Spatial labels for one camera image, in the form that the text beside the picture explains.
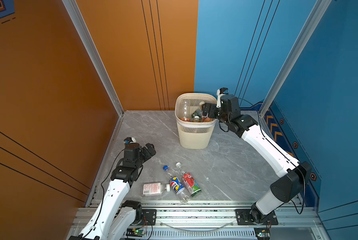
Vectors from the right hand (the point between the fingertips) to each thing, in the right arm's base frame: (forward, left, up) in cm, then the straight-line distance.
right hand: (207, 106), depth 78 cm
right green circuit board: (-51, -25, -36) cm, 67 cm away
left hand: (-15, +32, -16) cm, 39 cm away
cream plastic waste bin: (-7, +7, -13) cm, 16 cm away
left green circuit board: (-51, +37, -34) cm, 71 cm away
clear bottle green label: (+6, +5, -13) cm, 15 cm away
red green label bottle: (-33, +8, -28) cm, 43 cm away
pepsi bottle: (-32, +17, -28) cm, 46 cm away
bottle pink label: (-33, +29, -29) cm, 52 cm away
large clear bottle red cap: (+5, +12, -13) cm, 18 cm away
